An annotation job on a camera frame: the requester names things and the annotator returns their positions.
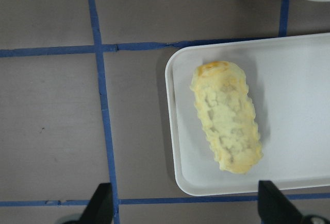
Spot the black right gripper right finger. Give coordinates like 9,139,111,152
257,180,303,224

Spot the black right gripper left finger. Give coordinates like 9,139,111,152
78,183,114,224

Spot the yellow bread loaf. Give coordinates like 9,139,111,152
190,61,262,174

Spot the white rectangular tray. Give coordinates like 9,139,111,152
165,33,329,196

